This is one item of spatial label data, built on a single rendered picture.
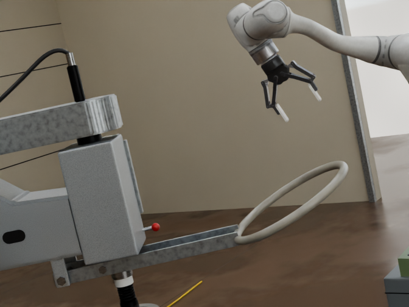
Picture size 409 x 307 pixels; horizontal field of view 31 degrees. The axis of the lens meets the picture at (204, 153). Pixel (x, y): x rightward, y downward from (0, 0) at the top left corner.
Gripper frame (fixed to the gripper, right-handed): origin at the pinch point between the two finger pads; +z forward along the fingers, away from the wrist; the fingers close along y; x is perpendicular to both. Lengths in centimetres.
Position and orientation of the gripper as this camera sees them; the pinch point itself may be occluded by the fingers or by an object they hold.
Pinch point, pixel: (302, 108)
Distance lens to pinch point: 258.6
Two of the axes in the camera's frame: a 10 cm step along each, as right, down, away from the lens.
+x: -2.6, 2.9, -9.2
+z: 5.7, 8.2, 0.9
